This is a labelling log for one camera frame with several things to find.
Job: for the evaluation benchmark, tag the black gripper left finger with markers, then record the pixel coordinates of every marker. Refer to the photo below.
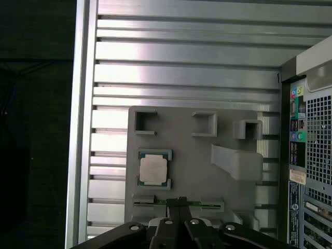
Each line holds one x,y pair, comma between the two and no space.
160,233

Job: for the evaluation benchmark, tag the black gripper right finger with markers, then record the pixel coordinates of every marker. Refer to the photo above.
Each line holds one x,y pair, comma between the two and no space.
197,236

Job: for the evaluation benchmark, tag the CPU with silver top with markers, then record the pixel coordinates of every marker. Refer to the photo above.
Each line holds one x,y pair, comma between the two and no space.
153,168

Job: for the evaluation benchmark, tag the green RAM stick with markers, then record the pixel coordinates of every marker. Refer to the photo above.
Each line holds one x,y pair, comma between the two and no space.
160,204

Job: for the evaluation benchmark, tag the grey plastic parts rack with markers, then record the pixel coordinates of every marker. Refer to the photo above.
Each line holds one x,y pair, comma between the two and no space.
192,168

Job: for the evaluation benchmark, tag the white label sticker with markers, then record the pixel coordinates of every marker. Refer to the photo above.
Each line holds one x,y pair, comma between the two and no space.
297,177

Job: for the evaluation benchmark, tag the grey PC case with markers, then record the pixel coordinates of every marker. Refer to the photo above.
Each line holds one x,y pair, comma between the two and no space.
316,129

